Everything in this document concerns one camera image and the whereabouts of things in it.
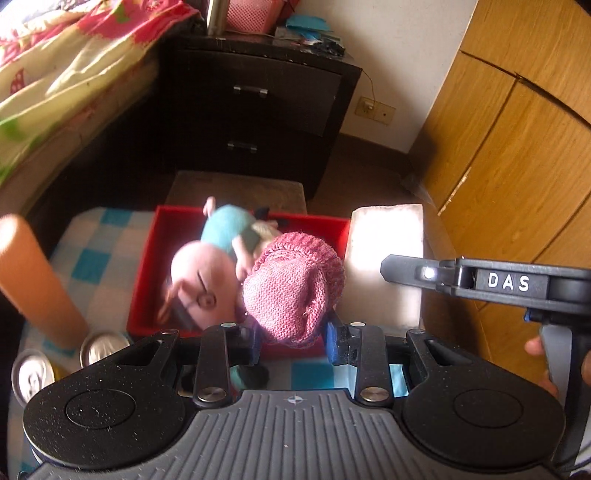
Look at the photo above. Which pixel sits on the right hand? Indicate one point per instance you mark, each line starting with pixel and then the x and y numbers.
pixel 534 347

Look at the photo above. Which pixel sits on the wall power socket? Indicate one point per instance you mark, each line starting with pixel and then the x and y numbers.
pixel 374 110

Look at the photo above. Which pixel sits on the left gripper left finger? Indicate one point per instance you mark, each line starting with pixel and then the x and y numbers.
pixel 218 349

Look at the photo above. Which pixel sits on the wooden wardrobe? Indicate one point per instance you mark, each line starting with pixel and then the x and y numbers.
pixel 505 151

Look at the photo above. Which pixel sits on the pink pig plush toy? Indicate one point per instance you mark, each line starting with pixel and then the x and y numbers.
pixel 205 274

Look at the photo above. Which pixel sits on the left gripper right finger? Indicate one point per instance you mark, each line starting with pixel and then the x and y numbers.
pixel 364 347

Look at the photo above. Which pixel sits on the blue items on nightstand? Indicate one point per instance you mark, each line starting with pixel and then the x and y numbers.
pixel 316 33

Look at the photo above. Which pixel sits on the dark wooden nightstand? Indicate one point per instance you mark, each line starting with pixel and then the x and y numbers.
pixel 240 105

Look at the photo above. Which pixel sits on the steel thermos flask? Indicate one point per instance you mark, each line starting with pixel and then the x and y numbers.
pixel 216 15

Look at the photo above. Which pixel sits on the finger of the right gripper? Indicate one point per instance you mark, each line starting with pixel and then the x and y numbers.
pixel 411 271

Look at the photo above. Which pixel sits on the orange ribbed bottle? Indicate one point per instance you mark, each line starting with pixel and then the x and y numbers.
pixel 30 284

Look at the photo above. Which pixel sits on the pink knitted hat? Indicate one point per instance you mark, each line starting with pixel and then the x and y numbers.
pixel 296 280

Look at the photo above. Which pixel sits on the pink plastic basket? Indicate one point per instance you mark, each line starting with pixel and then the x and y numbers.
pixel 253 16

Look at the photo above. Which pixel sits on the white sponge block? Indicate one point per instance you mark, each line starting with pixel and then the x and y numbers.
pixel 376 233

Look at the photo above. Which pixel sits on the blue checkered cloth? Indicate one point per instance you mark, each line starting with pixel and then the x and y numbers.
pixel 97 260

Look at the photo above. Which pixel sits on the brown low stool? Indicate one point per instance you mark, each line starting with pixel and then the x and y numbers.
pixel 193 188

